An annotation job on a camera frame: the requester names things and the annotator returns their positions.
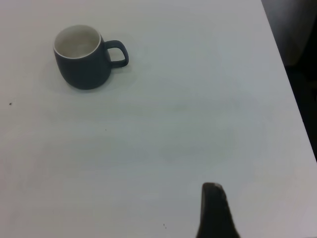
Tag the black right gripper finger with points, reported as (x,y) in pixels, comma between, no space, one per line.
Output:
(215,213)

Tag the dark blue-grey ceramic mug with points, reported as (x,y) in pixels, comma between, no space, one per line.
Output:
(84,72)

